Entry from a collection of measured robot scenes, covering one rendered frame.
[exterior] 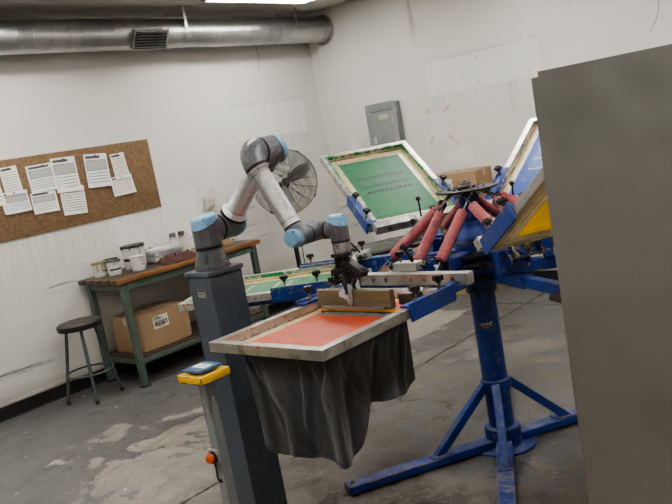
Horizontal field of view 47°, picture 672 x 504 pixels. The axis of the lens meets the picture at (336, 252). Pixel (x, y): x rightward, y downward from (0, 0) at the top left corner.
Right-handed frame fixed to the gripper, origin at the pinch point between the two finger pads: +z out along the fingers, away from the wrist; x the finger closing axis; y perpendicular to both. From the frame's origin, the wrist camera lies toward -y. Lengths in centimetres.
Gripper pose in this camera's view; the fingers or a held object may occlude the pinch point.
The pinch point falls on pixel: (355, 301)
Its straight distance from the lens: 306.4
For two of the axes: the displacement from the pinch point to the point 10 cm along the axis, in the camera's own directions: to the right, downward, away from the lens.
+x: -6.5, 2.3, -7.3
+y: -7.4, 0.3, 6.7
